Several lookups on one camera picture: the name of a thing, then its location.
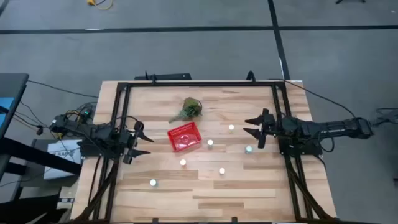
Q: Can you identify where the yellow extension cord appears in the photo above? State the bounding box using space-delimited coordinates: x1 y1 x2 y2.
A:
86 0 114 11

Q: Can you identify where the blue panel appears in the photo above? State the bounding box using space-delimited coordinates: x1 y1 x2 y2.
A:
0 97 16 128

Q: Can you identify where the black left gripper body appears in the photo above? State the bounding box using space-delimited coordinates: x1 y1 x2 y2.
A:
119 121 145 165

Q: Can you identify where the long black cable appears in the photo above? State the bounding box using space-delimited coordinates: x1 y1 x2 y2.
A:
27 79 99 99
269 78 357 118

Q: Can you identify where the black aluminium table frame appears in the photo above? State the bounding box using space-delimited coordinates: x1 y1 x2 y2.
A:
74 80 335 224

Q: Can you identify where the red plastic mesh basket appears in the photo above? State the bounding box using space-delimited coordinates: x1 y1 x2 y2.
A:
167 121 203 153

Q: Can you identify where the dark grey desk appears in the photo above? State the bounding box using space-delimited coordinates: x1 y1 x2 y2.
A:
0 73 82 187

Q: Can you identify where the green artificial plant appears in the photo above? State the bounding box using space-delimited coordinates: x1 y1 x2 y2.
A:
169 96 203 124

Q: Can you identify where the white cardboard box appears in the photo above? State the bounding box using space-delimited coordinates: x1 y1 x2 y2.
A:
43 139 83 180

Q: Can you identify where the thin yellow cable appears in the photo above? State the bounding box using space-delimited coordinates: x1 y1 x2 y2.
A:
55 109 82 140

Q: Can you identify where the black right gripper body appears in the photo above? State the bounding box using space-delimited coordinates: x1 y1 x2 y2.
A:
257 108 277 149

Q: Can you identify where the black flat box with antennas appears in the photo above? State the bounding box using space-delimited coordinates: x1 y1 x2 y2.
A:
134 70 192 81

